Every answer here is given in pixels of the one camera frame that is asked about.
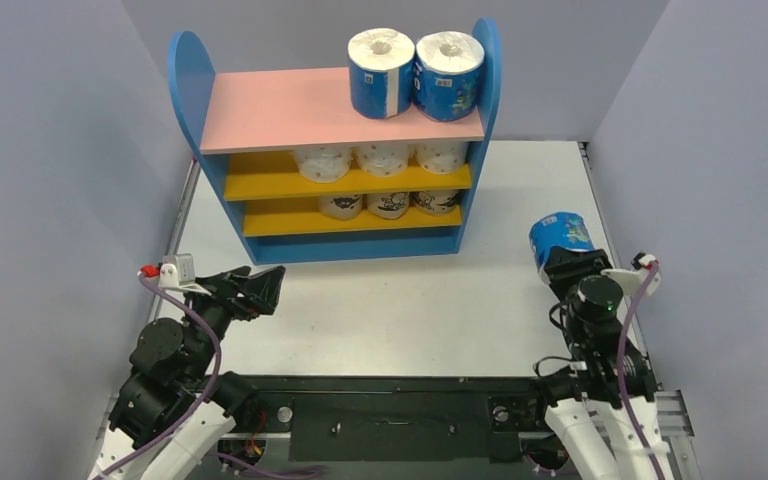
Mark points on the blue paper roll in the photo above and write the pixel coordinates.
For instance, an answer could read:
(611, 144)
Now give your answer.
(564, 230)
(381, 72)
(447, 74)

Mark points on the brown cartoon paper roll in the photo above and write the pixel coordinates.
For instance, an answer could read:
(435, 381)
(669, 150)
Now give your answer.
(435, 202)

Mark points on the aluminium rail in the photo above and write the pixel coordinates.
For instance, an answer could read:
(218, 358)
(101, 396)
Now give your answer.
(678, 432)

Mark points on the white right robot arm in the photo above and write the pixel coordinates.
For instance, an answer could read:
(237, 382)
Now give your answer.
(602, 406)

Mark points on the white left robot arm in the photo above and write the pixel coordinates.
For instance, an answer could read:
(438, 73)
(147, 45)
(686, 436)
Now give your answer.
(177, 402)

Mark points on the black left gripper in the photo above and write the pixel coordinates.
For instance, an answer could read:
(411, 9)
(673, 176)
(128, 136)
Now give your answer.
(261, 290)

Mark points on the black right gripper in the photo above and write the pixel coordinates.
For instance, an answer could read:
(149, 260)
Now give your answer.
(571, 263)

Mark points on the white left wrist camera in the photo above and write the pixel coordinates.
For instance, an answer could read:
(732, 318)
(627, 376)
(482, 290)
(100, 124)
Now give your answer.
(175, 272)

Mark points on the white floral paper roll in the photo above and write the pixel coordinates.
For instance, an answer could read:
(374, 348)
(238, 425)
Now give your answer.
(383, 159)
(323, 164)
(441, 157)

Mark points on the blue pink yellow shelf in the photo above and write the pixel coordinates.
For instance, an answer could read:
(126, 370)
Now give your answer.
(243, 126)

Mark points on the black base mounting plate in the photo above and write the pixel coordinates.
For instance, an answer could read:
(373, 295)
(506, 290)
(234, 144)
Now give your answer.
(401, 419)

